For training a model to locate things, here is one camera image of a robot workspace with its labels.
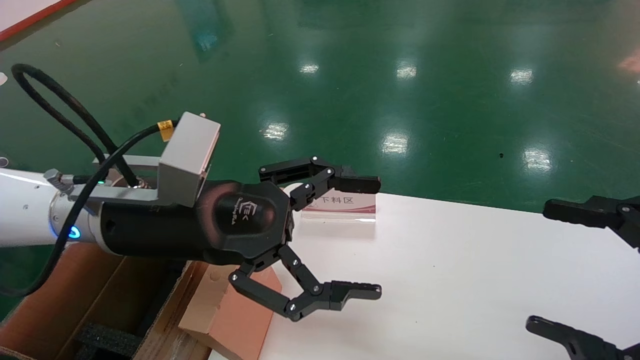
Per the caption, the acrylic sign with red stripe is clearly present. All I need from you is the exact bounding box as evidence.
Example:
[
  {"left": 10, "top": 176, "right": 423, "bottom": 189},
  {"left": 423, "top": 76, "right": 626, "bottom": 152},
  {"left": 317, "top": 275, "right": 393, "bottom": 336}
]
[{"left": 282, "top": 184, "right": 377, "bottom": 224}]

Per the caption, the silver camera mount bracket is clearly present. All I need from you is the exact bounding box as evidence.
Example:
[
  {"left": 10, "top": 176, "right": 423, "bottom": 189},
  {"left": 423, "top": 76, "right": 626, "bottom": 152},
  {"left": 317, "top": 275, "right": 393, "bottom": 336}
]
[{"left": 70, "top": 155, "right": 163, "bottom": 203}]

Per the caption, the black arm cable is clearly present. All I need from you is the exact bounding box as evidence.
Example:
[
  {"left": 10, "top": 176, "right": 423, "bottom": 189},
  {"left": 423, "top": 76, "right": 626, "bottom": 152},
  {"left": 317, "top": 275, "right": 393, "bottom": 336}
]
[{"left": 0, "top": 63, "right": 176, "bottom": 298}]

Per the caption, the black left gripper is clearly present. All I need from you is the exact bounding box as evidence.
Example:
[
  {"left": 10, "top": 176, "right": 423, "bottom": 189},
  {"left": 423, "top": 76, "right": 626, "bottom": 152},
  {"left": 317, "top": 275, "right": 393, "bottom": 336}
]
[{"left": 100, "top": 179, "right": 294, "bottom": 266}]

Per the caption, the black foam block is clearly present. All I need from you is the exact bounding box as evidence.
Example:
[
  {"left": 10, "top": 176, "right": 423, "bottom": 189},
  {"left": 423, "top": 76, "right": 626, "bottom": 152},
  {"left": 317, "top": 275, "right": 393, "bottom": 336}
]
[{"left": 75, "top": 322, "right": 143, "bottom": 360}]

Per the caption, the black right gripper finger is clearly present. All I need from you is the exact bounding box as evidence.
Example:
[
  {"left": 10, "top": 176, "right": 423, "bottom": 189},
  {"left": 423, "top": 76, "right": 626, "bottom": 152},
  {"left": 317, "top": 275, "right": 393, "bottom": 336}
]
[
  {"left": 543, "top": 195, "right": 640, "bottom": 251},
  {"left": 525, "top": 315, "right": 640, "bottom": 360}
]

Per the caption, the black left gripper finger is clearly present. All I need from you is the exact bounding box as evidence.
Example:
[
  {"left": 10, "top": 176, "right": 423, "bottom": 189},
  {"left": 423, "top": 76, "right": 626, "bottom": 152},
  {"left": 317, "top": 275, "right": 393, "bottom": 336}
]
[
  {"left": 258, "top": 156, "right": 382, "bottom": 211},
  {"left": 228, "top": 244, "right": 383, "bottom": 322}
]

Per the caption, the large brown cardboard box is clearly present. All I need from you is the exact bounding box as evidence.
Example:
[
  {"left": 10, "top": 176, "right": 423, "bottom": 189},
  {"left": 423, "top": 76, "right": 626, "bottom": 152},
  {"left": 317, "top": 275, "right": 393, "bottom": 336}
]
[{"left": 0, "top": 242, "right": 211, "bottom": 360}]

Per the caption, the small cardboard box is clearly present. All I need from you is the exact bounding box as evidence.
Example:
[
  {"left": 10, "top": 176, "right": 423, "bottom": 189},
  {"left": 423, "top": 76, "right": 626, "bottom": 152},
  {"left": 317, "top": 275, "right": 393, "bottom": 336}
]
[{"left": 178, "top": 264, "right": 283, "bottom": 360}]

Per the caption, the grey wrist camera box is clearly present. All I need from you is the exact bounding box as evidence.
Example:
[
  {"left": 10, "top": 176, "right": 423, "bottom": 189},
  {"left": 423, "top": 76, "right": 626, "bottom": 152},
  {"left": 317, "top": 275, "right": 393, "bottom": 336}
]
[{"left": 159, "top": 111, "right": 222, "bottom": 208}]

